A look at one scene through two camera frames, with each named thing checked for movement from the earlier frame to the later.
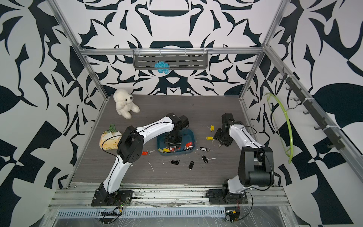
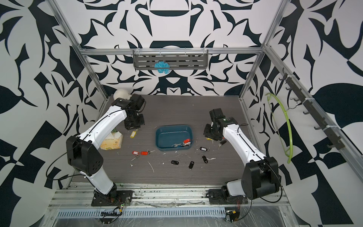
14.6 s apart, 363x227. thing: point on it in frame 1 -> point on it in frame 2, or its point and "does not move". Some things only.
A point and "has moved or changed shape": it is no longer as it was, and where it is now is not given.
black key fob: x=192 y=163 does not move
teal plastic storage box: x=188 y=144 has moved or changed shape
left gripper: x=169 y=143 -> x=130 y=126
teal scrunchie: x=162 y=64 does not move
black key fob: x=205 y=159 does not move
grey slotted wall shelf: x=177 y=59 does not move
